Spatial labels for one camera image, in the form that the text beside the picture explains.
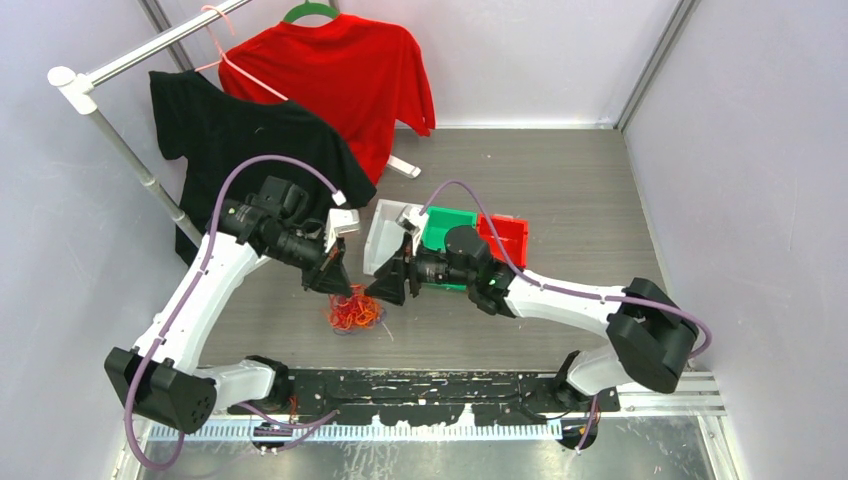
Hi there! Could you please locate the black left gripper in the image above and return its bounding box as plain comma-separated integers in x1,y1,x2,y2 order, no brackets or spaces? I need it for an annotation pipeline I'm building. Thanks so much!
264,226,353,296

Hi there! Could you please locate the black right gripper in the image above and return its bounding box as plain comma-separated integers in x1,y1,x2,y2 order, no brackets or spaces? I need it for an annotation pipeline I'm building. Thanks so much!
364,231,474,306

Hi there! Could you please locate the cable pile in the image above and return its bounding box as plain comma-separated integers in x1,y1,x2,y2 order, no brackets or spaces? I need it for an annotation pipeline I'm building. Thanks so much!
322,284,388,337

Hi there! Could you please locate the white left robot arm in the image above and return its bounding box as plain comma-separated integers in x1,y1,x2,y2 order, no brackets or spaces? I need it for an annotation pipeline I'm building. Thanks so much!
104,177,359,434

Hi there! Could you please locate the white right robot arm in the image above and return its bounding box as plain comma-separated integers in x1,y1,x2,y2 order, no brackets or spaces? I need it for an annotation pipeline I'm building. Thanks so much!
365,226,699,411

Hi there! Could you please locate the white plastic bin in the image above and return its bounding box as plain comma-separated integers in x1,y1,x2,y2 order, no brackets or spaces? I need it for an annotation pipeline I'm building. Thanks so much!
363,199,428,276

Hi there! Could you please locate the green plastic bin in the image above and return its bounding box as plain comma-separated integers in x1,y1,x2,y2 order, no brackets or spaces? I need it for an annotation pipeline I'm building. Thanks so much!
416,206,480,291

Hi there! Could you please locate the red plastic bin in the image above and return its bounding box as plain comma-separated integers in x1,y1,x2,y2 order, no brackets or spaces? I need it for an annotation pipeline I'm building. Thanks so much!
476,213,529,269

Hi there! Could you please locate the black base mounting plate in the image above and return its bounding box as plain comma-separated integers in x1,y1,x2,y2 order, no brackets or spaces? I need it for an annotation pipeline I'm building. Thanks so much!
264,369,590,427

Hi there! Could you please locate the black t-shirt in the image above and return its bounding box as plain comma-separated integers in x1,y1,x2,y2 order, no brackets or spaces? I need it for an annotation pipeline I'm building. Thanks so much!
149,71,376,233

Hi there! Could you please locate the red t-shirt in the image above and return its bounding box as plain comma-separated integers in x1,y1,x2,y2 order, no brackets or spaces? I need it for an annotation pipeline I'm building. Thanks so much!
218,14,436,183

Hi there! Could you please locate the pink clothes hanger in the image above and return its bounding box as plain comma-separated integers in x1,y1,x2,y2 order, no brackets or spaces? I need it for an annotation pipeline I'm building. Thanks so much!
195,4,289,101

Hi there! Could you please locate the green clothes hanger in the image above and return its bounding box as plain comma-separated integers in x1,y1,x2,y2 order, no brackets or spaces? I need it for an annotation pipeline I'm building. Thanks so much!
282,1,340,24

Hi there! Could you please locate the metal clothes rack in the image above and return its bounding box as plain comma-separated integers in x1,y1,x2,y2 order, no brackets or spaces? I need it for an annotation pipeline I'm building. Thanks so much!
46,0,423,248

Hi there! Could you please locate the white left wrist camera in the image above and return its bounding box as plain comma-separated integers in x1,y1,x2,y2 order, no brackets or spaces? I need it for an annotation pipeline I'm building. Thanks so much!
324,190,360,245

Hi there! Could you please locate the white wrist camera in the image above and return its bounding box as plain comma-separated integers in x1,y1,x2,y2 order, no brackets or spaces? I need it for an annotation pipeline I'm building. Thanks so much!
395,204,429,251
324,190,360,245

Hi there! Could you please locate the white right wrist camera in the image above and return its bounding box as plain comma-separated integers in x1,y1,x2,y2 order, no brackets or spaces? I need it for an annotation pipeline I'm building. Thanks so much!
395,204,429,251

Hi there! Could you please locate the white slotted cable duct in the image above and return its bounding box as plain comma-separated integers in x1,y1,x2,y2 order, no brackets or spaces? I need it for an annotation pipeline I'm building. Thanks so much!
185,417,563,442

